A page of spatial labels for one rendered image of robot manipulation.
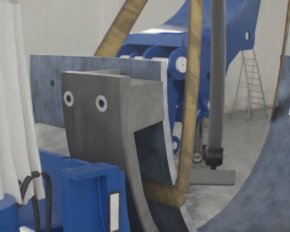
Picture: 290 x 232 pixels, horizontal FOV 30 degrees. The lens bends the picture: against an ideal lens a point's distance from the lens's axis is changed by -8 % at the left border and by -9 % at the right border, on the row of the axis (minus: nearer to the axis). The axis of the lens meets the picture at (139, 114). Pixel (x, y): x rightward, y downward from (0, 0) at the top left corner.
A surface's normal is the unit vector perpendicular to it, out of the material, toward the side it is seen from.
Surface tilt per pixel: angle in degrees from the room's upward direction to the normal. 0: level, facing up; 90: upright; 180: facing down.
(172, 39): 83
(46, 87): 97
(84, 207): 90
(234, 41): 90
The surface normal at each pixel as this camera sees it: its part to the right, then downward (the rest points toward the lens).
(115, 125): -0.68, 0.23
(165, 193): -0.63, 0.50
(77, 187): 0.74, 0.11
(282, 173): -0.47, -0.64
